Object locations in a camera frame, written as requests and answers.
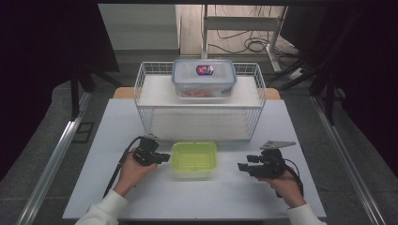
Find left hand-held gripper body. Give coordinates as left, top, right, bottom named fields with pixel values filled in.
left=132, top=134, right=161, bottom=167

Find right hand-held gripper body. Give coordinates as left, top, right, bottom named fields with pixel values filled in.
left=258, top=140, right=297, bottom=180

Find green plastic container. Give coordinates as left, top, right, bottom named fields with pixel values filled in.
left=171, top=141, right=219, bottom=181

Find white wire shelf rack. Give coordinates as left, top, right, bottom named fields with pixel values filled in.
left=133, top=61, right=268, bottom=143

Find clear container with blue-rimmed lid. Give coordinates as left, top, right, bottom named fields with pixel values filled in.
left=171, top=58, right=238, bottom=99

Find person's left hand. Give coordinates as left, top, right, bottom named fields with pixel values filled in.
left=113, top=148, right=160, bottom=198

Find person's right hand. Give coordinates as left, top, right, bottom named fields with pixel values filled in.
left=257, top=170, right=307, bottom=210

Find tan wooden table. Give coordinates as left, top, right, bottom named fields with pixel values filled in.
left=112, top=86, right=282, bottom=101

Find black stand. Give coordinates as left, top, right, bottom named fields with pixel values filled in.
left=69, top=60, right=124, bottom=122
left=268, top=54, right=346, bottom=127

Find white power strip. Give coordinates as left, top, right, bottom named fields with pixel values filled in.
left=288, top=67, right=305, bottom=82

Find white cabinet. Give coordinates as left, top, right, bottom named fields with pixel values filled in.
left=98, top=3, right=182, bottom=52

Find dark curtain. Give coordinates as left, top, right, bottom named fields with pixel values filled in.
left=0, top=0, right=120, bottom=182
left=280, top=0, right=398, bottom=177

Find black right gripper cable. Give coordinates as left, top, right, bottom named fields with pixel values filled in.
left=275, top=157, right=305, bottom=199

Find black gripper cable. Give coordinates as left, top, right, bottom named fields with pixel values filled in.
left=102, top=136, right=143, bottom=199
left=275, top=157, right=305, bottom=199

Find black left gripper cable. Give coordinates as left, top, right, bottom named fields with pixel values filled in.
left=102, top=136, right=143, bottom=199

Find black square floor frame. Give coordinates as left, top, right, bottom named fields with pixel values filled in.
left=72, top=121, right=96, bottom=144

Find aluminium rail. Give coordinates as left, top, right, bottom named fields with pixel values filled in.
left=15, top=91, right=92, bottom=225
left=310, top=95, right=388, bottom=225

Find black floor cables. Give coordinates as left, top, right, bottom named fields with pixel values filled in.
left=207, top=5, right=302, bottom=59

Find white desk frame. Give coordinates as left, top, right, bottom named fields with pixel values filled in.
left=200, top=4, right=289, bottom=73

